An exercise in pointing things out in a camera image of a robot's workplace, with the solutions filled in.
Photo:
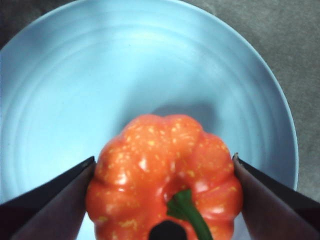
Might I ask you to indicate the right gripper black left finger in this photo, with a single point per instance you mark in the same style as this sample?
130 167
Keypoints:
45 212

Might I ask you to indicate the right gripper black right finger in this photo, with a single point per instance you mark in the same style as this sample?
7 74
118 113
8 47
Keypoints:
280 210

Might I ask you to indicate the orange toy pumpkin green stem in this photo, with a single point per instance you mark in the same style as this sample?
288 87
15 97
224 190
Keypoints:
150 162

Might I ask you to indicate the blue round plate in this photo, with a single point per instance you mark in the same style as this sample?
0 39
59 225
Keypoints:
125 75

